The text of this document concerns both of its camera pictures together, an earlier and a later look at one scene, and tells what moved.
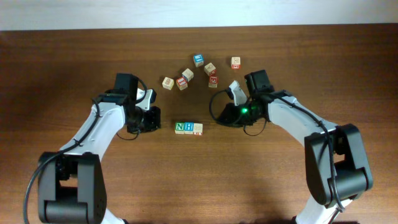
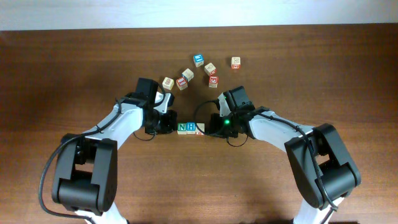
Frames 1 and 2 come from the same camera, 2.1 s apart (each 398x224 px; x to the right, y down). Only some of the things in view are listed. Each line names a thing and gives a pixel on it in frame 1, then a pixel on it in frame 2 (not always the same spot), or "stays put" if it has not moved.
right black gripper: (229, 115) -> (214, 123)
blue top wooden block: (198, 59) stays put
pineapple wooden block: (168, 83) stays put
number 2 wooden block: (198, 129) stays put
